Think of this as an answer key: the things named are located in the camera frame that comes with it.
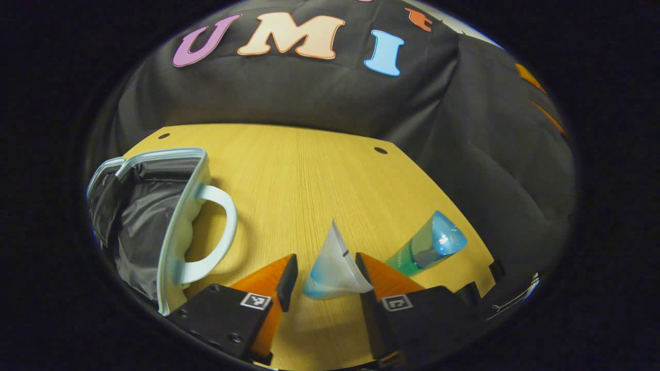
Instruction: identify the black backdrop cloth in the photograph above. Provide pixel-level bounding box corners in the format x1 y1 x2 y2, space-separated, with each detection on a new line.
88 0 575 310

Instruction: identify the blue and green bottle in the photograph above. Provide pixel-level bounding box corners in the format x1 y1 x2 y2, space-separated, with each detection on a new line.
386 210 468 277

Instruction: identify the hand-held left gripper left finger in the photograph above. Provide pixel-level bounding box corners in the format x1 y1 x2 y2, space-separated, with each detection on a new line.
167 252 300 365

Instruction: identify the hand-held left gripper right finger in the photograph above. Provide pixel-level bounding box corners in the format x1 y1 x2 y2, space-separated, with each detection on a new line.
355 251 484 369

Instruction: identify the light blue suitcase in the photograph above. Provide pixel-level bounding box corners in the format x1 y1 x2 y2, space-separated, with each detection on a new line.
86 147 238 316

